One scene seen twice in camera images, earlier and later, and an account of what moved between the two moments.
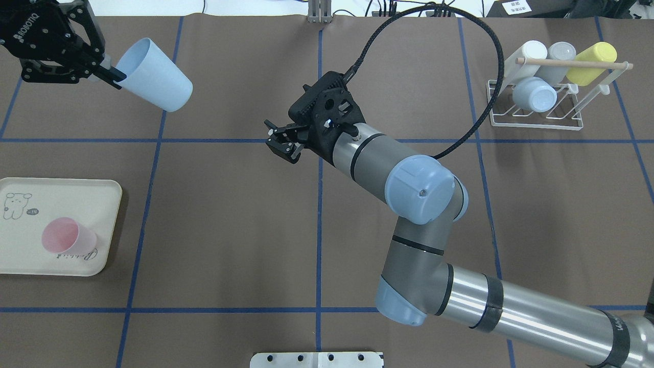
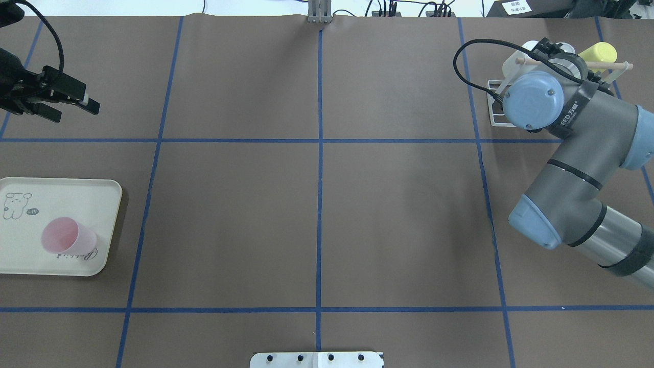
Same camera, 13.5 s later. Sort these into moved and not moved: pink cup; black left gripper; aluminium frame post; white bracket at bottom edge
Moved: black left gripper
Not moved: aluminium frame post; pink cup; white bracket at bottom edge
